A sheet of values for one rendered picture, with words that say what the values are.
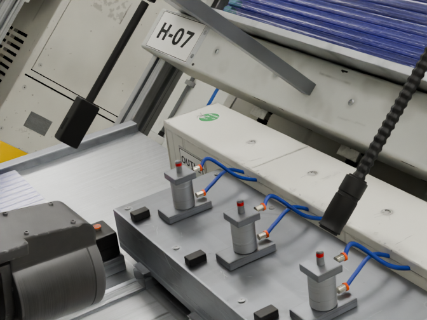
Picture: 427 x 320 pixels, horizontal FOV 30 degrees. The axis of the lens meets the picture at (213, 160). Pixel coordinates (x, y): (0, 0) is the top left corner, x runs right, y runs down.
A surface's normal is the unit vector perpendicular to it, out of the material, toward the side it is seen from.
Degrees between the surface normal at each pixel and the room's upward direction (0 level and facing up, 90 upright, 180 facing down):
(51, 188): 43
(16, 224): 31
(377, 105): 90
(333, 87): 90
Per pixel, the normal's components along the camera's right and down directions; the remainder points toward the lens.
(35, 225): 0.11, -0.92
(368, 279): -0.11, -0.90
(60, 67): 0.53, 0.31
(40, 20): -0.69, -0.39
